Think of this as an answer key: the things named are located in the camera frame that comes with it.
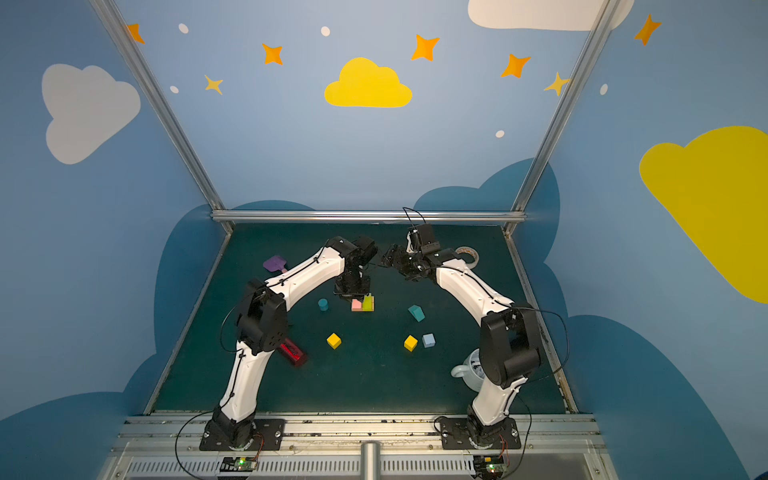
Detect lime green rectangular block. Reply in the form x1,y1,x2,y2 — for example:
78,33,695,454
362,294,375,310

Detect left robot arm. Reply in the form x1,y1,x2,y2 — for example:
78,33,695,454
200,236,377,451

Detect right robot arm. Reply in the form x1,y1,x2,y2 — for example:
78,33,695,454
381,245,543,437

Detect teal house-shaped block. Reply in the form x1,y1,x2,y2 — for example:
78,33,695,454
408,305,425,322

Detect yellow cube block left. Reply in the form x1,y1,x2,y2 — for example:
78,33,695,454
327,333,342,349

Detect yellow cube block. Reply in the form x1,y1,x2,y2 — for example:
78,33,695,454
404,335,418,352
327,333,342,349

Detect light blue cube block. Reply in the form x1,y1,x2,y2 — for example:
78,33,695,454
423,333,436,348

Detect yellow cube block right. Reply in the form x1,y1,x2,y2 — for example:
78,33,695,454
404,335,418,352

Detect white tape roll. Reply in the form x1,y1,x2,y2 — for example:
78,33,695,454
455,246,480,269

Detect light blue mug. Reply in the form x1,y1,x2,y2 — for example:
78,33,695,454
450,349,485,392

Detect right circuit board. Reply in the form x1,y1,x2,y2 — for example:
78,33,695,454
472,456,508,480

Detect circuit board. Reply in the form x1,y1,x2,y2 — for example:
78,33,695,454
472,456,508,480
219,456,259,474

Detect left circuit board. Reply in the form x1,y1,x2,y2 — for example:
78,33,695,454
219,456,259,474

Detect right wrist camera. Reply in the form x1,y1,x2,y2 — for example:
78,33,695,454
406,223,441,255

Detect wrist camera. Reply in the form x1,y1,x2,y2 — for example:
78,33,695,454
406,223,441,255
353,235,378,264

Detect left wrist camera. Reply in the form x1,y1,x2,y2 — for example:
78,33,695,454
353,235,378,264

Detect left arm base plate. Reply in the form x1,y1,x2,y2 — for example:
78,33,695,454
199,419,285,452

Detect grey camera pole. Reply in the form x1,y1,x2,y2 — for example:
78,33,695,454
360,441,381,480

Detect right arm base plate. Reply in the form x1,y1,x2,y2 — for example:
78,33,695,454
433,416,522,450

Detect aluminium front rail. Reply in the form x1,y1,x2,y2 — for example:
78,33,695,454
99,413,618,479

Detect aluminium cage frame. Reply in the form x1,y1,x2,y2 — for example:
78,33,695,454
91,1,623,236

